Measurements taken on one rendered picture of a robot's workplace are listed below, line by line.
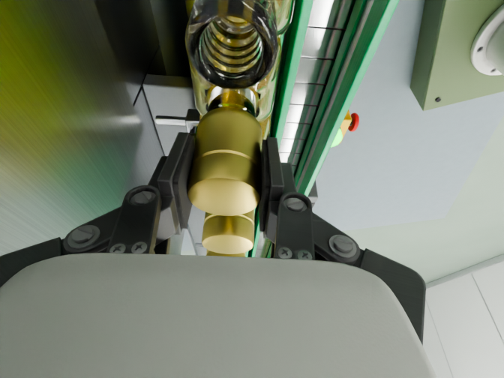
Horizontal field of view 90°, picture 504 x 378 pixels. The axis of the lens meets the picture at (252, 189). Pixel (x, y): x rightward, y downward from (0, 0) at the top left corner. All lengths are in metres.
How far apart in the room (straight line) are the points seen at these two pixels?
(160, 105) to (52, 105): 0.26
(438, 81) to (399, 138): 0.22
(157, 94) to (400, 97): 0.49
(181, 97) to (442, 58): 0.42
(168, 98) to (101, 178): 0.22
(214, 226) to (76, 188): 0.12
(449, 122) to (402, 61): 0.24
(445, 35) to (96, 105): 0.48
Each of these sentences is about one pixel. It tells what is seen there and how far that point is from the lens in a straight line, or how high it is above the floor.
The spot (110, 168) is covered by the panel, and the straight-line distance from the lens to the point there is 0.28.
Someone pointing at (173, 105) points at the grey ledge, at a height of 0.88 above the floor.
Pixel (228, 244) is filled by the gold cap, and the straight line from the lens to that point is 0.16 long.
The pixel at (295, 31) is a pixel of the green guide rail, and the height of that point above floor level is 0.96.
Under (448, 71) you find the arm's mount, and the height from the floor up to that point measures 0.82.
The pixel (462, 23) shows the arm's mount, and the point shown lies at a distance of 0.53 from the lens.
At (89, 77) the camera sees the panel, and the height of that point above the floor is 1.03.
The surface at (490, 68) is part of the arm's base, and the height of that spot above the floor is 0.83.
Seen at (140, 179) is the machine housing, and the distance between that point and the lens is 0.44.
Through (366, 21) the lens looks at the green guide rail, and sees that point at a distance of 0.33.
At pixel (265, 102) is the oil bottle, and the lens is 0.17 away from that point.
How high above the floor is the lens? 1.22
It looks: 34 degrees down
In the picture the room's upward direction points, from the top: 179 degrees counter-clockwise
